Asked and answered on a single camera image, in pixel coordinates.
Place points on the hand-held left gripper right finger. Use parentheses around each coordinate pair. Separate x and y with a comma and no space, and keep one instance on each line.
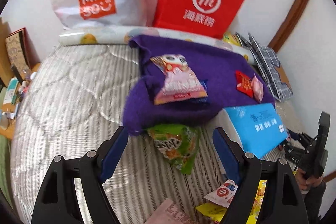
(225,157)

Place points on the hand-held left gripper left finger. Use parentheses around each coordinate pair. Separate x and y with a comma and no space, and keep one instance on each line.
(115,154)

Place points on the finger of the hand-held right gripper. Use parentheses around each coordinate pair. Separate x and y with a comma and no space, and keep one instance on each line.
(292,147)
(302,137)

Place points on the white berry print snack packet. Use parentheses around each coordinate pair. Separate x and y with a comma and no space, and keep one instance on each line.
(223,191)

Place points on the pink yellow potato sticks bag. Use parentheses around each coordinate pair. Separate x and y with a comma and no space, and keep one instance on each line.
(258,192)

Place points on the pink candy packet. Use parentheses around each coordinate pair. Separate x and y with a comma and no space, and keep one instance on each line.
(257,87)

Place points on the dark blue snack packet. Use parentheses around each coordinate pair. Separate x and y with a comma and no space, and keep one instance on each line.
(204,86)

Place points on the red snack packet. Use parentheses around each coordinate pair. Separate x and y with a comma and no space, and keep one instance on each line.
(243,82)

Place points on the pink dotted snack packet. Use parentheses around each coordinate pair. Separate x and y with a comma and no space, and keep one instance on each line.
(168,214)

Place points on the pink owl snack packet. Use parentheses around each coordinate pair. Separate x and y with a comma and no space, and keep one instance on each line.
(178,79)

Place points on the purple fabric basket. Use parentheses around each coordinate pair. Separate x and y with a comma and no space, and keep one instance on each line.
(223,61)

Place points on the person's right hand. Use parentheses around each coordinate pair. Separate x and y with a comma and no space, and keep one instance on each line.
(311,183)

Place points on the blue tissue pack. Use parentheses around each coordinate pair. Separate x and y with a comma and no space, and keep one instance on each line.
(257,127)

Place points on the striped mattress pad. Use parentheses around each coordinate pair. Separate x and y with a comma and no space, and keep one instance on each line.
(78,98)

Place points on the plaid cloth bag with star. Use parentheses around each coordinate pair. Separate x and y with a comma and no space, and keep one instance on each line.
(273,74)

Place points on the yellow green snack packet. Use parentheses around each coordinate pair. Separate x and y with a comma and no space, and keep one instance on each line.
(232,39)

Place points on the rolled lemon print mat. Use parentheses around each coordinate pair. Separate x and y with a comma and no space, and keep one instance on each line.
(105,36)

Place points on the light blue white pack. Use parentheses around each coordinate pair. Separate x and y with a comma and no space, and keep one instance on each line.
(11,90)

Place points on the wooden headboard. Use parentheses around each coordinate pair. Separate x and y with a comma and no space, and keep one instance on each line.
(3,29)

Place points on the brown wooden door frame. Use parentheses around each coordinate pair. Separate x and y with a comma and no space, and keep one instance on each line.
(294,8)

